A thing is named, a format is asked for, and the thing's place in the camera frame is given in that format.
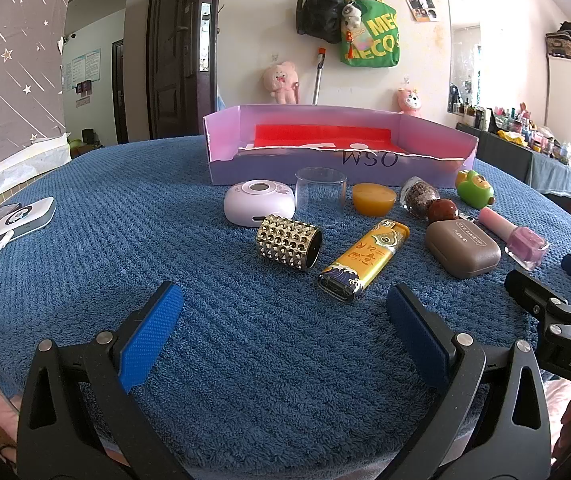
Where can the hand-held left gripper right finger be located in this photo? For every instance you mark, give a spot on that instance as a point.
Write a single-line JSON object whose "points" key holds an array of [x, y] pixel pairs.
{"points": [[415, 332]]}

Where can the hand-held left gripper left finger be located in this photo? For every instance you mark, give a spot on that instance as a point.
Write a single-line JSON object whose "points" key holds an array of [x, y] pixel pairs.
{"points": [[150, 335]]}

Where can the pink nail polish bottle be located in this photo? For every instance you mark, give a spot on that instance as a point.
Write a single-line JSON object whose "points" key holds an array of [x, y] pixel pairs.
{"points": [[528, 247]]}

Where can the brown eye shadow case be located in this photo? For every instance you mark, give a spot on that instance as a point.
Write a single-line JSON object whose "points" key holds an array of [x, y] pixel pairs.
{"points": [[460, 252]]}

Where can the yellow printed lighter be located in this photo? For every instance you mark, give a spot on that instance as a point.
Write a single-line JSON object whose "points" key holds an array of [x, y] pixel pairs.
{"points": [[360, 265]]}

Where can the green capybara toy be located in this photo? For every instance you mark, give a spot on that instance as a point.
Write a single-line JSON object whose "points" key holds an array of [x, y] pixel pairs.
{"points": [[475, 192]]}

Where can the brown round bead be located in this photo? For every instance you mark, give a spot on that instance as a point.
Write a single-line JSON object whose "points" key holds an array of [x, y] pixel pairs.
{"points": [[443, 211]]}

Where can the glass bottle brown contents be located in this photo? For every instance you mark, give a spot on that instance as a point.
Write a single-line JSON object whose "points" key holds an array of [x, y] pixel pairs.
{"points": [[418, 197]]}

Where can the orange half sphere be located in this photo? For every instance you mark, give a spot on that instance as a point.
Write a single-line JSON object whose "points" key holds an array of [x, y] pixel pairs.
{"points": [[373, 200]]}

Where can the white round pocket device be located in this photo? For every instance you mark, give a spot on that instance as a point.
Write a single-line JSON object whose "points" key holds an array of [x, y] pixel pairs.
{"points": [[245, 210]]}

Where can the gold studded cylinder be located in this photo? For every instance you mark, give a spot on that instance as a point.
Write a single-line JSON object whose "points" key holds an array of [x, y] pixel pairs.
{"points": [[283, 242]]}

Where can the clear glass cup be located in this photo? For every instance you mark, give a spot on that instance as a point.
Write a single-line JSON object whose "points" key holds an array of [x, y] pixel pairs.
{"points": [[320, 195]]}

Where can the purple cardboard box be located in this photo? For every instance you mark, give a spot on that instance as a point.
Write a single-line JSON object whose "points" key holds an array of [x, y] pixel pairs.
{"points": [[265, 172]]}

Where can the blue table cloth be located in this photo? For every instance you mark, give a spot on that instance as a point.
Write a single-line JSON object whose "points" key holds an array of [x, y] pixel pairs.
{"points": [[558, 175]]}

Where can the dark cabinet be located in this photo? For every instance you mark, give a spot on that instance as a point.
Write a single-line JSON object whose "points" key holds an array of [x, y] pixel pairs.
{"points": [[505, 152]]}

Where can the cluttered side table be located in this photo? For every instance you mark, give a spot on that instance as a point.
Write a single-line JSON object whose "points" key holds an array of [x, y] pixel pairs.
{"points": [[515, 122]]}

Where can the clear plastic sheet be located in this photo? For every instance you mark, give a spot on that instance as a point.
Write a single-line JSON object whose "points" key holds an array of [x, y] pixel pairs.
{"points": [[15, 165]]}

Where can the red white paper liner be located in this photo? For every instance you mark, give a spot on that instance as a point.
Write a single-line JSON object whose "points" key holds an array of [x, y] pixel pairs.
{"points": [[315, 135]]}

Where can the pink horned plush toy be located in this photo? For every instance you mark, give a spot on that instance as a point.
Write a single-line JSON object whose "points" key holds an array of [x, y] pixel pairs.
{"points": [[408, 102]]}

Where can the metal mop pole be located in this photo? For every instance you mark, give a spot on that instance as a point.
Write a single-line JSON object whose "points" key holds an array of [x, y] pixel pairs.
{"points": [[318, 77]]}

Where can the dark brown door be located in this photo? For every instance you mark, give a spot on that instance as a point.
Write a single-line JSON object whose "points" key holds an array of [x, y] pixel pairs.
{"points": [[175, 60]]}

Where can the pink pig plush toy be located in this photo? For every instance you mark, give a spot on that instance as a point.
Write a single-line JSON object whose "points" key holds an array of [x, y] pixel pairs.
{"points": [[279, 80]]}

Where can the red tassel charm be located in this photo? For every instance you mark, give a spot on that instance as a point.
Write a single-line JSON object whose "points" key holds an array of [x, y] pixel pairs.
{"points": [[349, 47]]}

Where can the green tote bag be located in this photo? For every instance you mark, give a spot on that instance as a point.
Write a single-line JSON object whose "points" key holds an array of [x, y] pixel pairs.
{"points": [[380, 35]]}

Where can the grey star curtain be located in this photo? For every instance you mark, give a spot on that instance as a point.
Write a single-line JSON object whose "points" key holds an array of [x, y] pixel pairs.
{"points": [[10, 60]]}

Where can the black backpack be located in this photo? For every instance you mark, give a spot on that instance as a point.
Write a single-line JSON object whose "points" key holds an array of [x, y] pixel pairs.
{"points": [[320, 10]]}

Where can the wall mirror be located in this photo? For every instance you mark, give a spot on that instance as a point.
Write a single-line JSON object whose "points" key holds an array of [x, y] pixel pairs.
{"points": [[463, 60]]}

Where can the wall notice board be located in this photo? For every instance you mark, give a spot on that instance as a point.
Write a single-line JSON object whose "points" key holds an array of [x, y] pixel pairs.
{"points": [[83, 70]]}

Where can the small wall photo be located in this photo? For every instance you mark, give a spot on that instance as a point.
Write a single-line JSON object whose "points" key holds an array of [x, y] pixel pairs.
{"points": [[426, 15]]}

